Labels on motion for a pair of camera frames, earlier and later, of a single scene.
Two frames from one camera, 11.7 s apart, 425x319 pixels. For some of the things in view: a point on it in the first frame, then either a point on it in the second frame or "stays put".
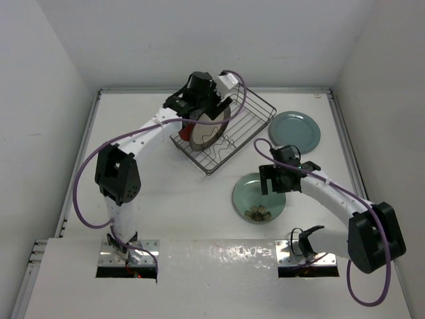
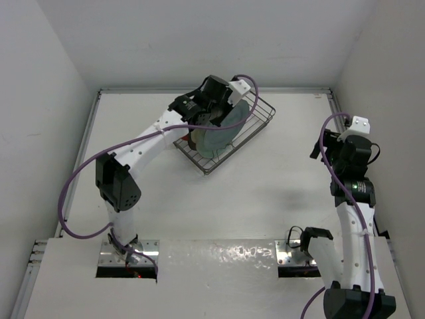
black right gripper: x=268 y=171 → x=330 y=141
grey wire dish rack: x=249 y=114 stays put
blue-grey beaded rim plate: x=295 y=128 → x=215 y=141
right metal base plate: x=288 y=252 stays put
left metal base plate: x=150 y=250 stays put
